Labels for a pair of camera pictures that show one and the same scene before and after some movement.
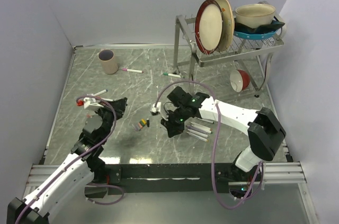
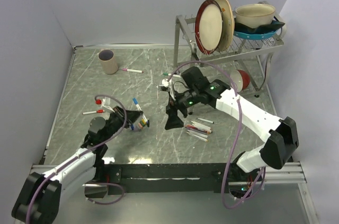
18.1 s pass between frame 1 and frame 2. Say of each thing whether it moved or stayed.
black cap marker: stayed
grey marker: stayed
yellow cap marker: stayed
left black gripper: moved
